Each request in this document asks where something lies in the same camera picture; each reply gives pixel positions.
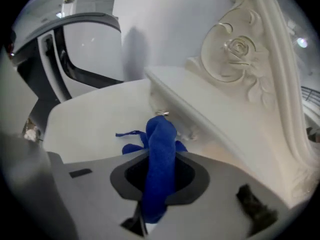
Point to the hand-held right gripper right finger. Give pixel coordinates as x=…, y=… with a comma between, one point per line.
x=220, y=196

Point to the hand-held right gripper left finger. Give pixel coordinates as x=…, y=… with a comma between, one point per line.
x=95, y=199

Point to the blue cloth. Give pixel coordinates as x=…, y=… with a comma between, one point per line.
x=160, y=159

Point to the white dressing table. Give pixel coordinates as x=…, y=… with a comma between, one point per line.
x=100, y=114

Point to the oval mirror carved white frame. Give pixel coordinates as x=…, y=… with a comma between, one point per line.
x=232, y=59

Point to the dark grey large appliance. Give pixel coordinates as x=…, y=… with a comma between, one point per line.
x=92, y=54

